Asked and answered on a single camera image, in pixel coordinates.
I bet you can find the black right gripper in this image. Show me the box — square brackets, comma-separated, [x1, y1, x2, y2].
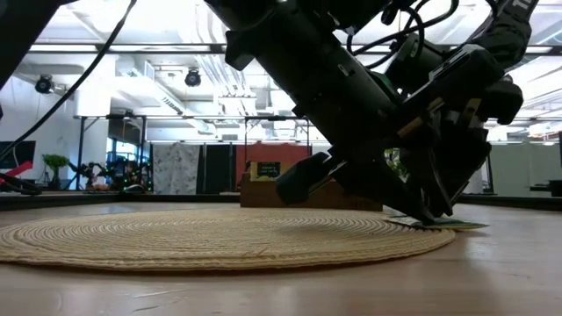
[420, 120, 494, 219]

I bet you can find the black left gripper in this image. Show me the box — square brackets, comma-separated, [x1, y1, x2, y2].
[301, 86, 436, 225]

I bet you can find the green tea packet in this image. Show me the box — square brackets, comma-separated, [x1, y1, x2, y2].
[385, 215, 436, 230]
[420, 218, 490, 233]
[249, 161, 292, 183]

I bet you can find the dark wooden tea box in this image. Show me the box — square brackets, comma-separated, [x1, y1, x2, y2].
[240, 161, 385, 212]

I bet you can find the white column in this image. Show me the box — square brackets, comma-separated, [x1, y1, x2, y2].
[463, 169, 485, 196]

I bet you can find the green plant in white pot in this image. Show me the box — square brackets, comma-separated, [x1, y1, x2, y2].
[385, 147, 412, 183]

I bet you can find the pale partition panel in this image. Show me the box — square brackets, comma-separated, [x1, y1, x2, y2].
[487, 142, 562, 198]

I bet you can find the black fabric panel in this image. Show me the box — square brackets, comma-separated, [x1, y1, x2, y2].
[205, 143, 237, 194]

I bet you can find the round woven straw placemat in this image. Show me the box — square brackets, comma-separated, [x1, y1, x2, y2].
[0, 208, 457, 271]

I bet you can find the grey patterned cloth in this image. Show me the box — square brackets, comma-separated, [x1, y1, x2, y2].
[152, 142, 201, 196]

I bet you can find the black overhead beam with lights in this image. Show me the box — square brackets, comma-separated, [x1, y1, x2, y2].
[0, 42, 562, 56]

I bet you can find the small background potted plant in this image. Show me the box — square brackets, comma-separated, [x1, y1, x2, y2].
[42, 153, 70, 190]

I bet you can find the red object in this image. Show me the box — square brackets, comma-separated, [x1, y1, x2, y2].
[0, 161, 34, 179]

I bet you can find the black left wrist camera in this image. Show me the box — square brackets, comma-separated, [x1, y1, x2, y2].
[275, 151, 335, 206]

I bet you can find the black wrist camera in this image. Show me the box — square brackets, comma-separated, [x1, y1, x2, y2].
[401, 42, 507, 133]
[275, 151, 335, 206]

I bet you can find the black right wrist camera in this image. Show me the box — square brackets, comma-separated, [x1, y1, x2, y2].
[401, 42, 507, 133]

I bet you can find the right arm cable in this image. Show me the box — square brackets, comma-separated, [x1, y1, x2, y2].
[345, 0, 461, 70]

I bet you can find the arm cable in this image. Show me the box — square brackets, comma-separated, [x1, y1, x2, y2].
[0, 0, 139, 162]
[345, 0, 461, 70]

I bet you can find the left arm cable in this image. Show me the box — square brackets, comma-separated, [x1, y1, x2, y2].
[0, 0, 139, 162]

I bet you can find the black wall screen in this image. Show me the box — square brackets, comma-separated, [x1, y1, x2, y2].
[0, 140, 38, 170]

